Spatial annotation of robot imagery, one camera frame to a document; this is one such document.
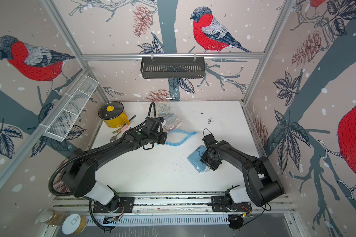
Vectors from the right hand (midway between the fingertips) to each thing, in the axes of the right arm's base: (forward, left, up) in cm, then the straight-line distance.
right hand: (204, 162), depth 89 cm
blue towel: (+2, +6, +3) cm, 7 cm away
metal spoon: (+15, +63, 0) cm, 65 cm away
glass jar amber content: (-31, +69, +10) cm, 76 cm away
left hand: (+11, +22, +14) cm, 28 cm away
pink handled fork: (+22, +59, +1) cm, 63 cm away
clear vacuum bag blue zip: (+23, +17, +3) cm, 29 cm away
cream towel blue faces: (+39, +30, +6) cm, 49 cm away
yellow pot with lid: (+26, +62, +13) cm, 68 cm away
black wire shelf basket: (+59, +23, +28) cm, 69 cm away
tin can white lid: (-33, +61, +6) cm, 70 cm away
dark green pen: (+32, +54, +2) cm, 63 cm away
